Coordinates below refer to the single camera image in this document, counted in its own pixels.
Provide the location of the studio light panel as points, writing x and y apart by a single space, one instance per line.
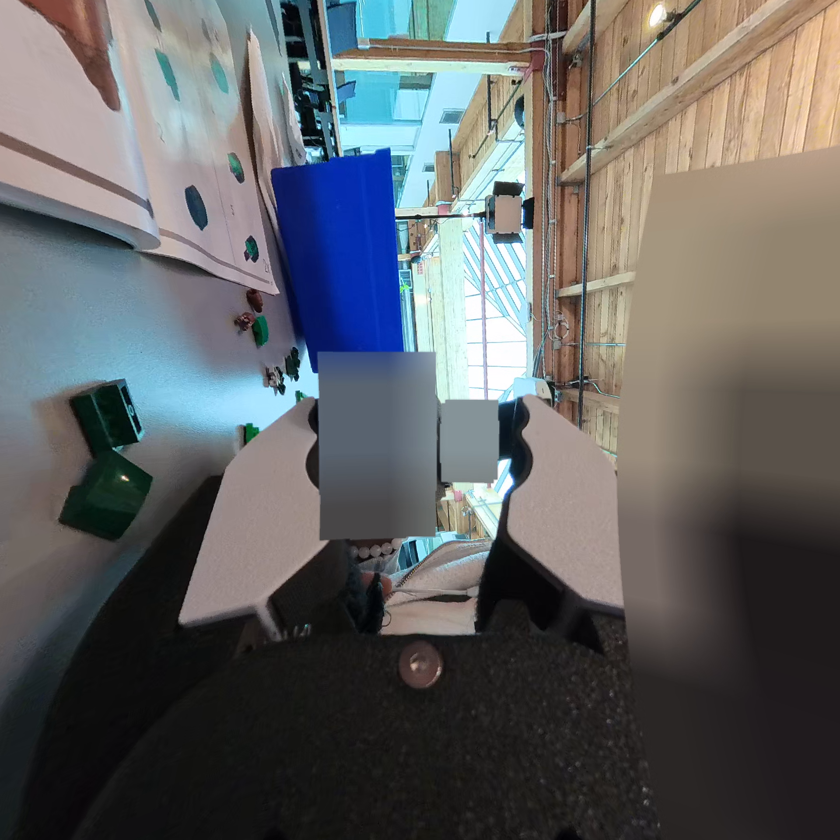
506 213

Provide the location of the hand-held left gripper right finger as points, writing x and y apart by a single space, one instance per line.
564 518

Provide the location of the bright green square plate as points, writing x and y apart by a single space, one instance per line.
250 433

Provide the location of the grey desk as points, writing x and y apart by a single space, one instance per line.
98 315

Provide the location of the small light grey brick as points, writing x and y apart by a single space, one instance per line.
274 379

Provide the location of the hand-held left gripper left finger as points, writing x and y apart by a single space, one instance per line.
262 518

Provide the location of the ceiling spot lamp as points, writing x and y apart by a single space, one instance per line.
658 14

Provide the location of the beige paper sheet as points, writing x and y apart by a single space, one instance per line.
269 111

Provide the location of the bright green slope brick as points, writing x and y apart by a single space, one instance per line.
260 330

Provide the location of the dark green slope brick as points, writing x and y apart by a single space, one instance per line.
108 417
105 495

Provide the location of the light stand pole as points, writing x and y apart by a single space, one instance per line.
439 213

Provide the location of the blue plastic panel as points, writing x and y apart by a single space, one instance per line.
341 249

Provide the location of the person's right forearm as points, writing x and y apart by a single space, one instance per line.
380 564

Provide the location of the small dark green piece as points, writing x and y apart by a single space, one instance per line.
292 363

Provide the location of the open instruction booklet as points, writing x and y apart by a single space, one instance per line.
79 131

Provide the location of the white security camera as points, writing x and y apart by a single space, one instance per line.
541 386

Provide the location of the grey zip hoodie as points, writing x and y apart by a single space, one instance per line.
439 617

